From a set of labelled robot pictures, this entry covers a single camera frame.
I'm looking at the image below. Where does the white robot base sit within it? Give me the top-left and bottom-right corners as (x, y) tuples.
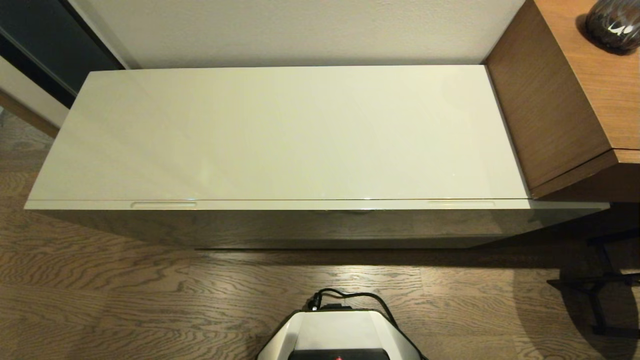
(257, 309), (428, 360)

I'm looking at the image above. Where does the beige glossy low cabinet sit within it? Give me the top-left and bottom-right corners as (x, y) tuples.
(25, 65), (532, 202)

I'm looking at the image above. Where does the brown wooden desk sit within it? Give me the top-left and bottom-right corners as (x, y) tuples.
(484, 0), (640, 203)

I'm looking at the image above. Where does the brown wooden baseboard strip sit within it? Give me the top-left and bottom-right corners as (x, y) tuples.
(0, 90), (60, 139)

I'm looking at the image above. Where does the dark glass door panel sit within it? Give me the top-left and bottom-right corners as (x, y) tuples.
(0, 0), (126, 108)

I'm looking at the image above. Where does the dark glossy round vase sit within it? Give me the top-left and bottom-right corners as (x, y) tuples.
(585, 0), (640, 55)

